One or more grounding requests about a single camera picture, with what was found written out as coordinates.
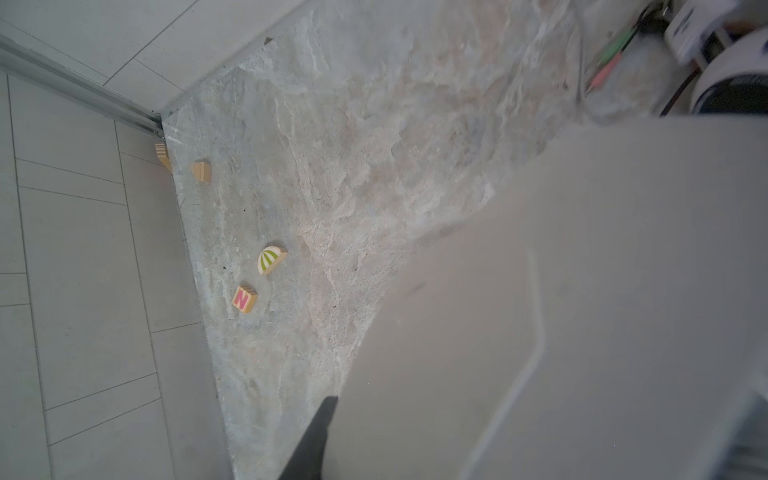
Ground wooden block back left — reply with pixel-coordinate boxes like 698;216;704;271
191;160;212;184

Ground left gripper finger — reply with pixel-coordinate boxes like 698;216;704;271
279;396;338;480

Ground wooden block left corner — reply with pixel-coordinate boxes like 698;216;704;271
155;143;173;172

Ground black and white headphones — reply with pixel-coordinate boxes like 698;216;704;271
570;1;767;123

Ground green striped half-round block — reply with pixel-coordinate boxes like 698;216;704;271
257;245;287;275

